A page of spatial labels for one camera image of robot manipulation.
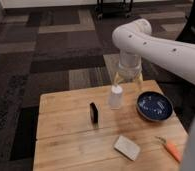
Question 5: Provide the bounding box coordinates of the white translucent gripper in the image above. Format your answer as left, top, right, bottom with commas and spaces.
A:
114, 51, 142, 85

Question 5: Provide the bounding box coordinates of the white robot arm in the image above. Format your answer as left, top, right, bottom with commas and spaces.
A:
112, 18, 195, 171

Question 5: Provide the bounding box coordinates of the white plastic cup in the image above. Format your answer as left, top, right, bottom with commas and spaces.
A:
109, 85, 123, 109

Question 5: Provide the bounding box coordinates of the dark blue bowl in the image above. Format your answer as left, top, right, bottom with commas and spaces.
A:
136, 91, 173, 122

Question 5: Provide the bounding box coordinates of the black tape roll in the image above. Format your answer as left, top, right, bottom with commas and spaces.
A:
90, 103, 99, 123

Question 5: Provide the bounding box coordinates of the black office chair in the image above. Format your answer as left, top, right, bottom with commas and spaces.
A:
176, 0, 195, 44

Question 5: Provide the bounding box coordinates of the white sponge block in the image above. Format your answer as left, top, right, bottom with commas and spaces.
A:
114, 135, 141, 161

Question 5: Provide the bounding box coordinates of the orange carrot toy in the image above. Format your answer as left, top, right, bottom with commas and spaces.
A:
157, 136, 182, 163

